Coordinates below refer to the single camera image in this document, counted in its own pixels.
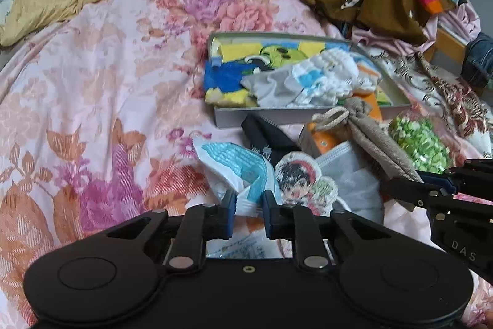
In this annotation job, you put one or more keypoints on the grey face mask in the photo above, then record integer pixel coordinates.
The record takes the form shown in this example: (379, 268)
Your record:
(357, 178)

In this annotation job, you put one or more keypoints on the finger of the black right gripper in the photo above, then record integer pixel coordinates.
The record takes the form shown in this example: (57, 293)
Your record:
(413, 194)

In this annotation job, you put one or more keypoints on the cream baroque patterned sheet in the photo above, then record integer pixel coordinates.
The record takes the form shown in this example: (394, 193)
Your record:
(443, 95)

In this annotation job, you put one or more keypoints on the black printed cloth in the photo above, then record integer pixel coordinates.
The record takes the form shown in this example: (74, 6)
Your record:
(267, 139)

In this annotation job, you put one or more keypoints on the taupe drawstring pouch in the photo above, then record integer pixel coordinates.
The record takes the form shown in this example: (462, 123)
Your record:
(353, 117)

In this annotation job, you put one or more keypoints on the white blue knitted sock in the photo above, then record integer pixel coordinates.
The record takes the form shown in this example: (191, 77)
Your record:
(319, 81)

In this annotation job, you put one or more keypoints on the white blue plastic packet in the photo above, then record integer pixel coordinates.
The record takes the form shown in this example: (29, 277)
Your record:
(229, 166)

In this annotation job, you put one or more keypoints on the yellow blue cartoon towel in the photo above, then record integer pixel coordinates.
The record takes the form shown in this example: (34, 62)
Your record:
(222, 80)

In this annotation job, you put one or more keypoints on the blue denim jeans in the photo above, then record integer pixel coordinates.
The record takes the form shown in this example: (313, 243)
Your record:
(477, 65)

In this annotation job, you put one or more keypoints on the green white beaded item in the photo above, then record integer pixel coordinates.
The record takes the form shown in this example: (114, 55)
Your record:
(417, 138)

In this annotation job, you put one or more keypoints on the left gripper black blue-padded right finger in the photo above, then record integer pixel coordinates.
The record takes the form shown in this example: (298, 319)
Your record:
(297, 224)

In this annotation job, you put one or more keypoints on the wooden bed frame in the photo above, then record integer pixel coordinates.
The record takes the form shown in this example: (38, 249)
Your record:
(447, 52)

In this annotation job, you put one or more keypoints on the orange cloth strip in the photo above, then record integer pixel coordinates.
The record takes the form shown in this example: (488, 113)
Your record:
(315, 143)

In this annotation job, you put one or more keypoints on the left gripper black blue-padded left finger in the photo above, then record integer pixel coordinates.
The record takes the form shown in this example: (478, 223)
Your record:
(190, 233)

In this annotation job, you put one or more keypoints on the light pink crumpled cloth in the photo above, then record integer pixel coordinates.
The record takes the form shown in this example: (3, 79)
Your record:
(463, 22)

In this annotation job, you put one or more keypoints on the pink floral bed sheet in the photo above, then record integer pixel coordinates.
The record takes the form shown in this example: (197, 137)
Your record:
(98, 119)

